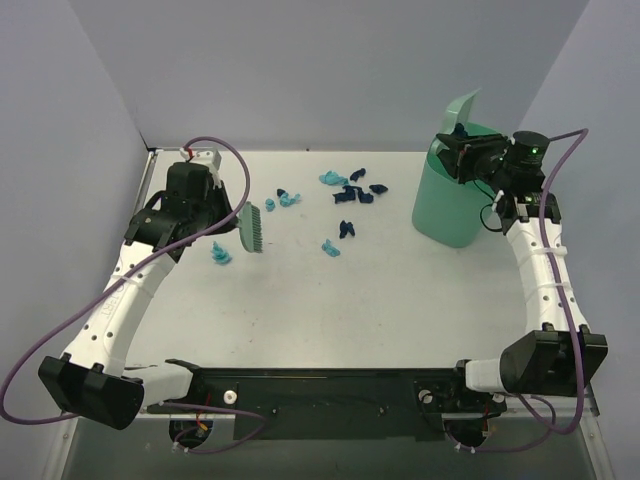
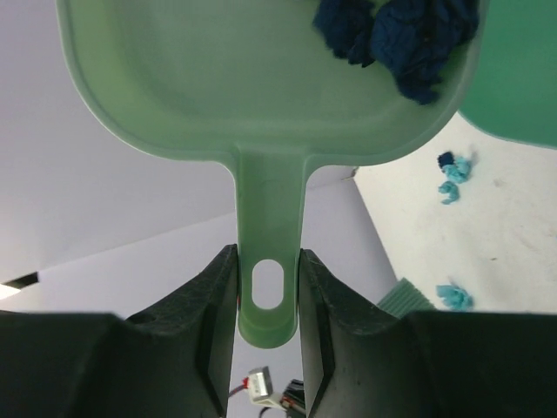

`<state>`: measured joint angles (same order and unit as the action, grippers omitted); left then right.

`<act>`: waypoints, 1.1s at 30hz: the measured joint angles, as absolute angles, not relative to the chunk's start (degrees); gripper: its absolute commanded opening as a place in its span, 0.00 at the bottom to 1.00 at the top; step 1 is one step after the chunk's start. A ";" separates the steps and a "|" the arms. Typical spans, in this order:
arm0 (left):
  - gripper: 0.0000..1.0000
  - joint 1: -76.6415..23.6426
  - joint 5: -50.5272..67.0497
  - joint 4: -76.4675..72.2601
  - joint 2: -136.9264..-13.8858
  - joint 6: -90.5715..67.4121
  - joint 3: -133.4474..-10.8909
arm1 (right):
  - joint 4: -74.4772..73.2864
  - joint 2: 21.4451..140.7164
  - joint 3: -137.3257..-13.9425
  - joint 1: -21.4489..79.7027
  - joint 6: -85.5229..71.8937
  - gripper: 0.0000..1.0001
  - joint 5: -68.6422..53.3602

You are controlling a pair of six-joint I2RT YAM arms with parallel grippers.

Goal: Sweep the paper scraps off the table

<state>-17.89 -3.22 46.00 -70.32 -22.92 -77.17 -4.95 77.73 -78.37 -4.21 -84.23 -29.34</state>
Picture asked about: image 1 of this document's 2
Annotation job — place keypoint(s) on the dark blue scrap centre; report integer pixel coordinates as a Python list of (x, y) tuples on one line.
[(346, 228)]

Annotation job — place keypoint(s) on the left mixed scrap pile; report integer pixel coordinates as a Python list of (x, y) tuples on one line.
[(220, 255)]

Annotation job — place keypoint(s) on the green hand brush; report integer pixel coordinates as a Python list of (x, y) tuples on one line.
[(250, 228)]

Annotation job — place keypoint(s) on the light blue scrap middle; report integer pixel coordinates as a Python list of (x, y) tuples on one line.
[(331, 250)]

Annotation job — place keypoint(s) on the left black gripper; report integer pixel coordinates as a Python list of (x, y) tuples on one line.
[(220, 206)]

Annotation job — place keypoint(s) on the mixed scrap pile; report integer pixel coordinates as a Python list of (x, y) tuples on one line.
[(220, 255), (460, 131)]

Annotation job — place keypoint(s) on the dark blue scrap cluster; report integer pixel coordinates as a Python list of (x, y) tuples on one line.
[(351, 193)]

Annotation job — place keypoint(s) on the light blue scrap top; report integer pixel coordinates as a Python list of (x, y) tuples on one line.
[(332, 178)]

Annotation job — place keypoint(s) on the dark blue scrap top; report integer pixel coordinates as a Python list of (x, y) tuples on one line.
[(356, 175)]

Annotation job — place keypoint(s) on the right mixed scrap pile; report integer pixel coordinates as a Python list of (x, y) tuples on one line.
[(460, 131)]

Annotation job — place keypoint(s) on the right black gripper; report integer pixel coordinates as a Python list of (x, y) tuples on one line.
[(463, 156)]

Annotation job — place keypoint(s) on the dark blue scrap right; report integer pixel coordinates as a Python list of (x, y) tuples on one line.
[(378, 189)]

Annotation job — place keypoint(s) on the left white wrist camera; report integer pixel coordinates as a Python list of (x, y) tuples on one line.
[(209, 158)]

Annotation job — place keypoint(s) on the green plastic waste bin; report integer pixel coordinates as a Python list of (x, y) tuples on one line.
[(444, 210)]

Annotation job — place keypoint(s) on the light blue scrap centre-left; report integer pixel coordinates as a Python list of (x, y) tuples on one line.
[(284, 199)]

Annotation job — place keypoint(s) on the black mounting base plate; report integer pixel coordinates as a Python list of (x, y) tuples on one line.
[(347, 404)]

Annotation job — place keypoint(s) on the green dustpan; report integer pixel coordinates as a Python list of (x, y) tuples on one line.
[(458, 111)]

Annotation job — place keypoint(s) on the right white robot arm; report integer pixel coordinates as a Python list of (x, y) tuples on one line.
[(558, 353)]

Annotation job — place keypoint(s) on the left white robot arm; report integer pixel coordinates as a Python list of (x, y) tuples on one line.
[(89, 378)]

